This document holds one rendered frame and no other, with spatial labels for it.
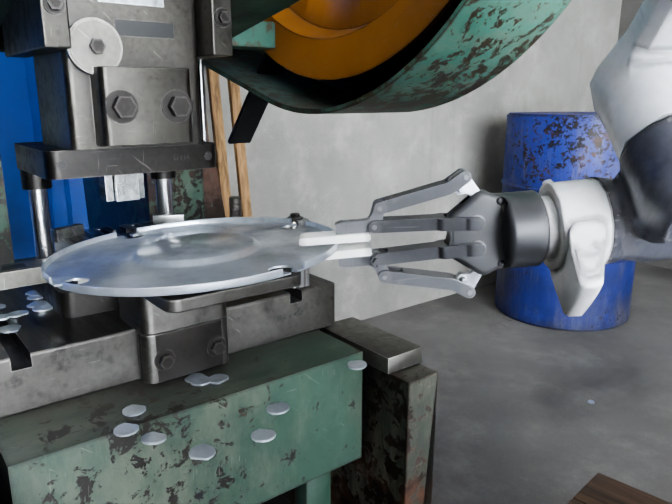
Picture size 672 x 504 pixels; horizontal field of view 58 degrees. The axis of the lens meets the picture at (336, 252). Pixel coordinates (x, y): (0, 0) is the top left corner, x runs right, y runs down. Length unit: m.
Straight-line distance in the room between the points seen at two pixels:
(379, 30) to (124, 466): 0.62
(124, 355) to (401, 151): 2.11
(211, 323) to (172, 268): 0.13
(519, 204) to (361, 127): 1.95
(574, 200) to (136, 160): 0.47
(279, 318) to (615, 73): 0.46
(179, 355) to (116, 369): 0.07
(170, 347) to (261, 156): 1.62
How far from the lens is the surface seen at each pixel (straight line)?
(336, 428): 0.77
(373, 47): 0.89
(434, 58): 0.78
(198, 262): 0.58
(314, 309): 0.81
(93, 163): 0.72
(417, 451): 0.80
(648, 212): 0.59
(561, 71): 3.58
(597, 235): 0.60
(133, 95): 0.69
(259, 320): 0.76
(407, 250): 0.60
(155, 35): 0.74
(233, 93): 1.94
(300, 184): 2.35
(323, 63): 0.98
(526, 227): 0.60
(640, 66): 0.62
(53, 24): 0.67
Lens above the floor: 0.94
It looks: 14 degrees down
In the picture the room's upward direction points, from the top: straight up
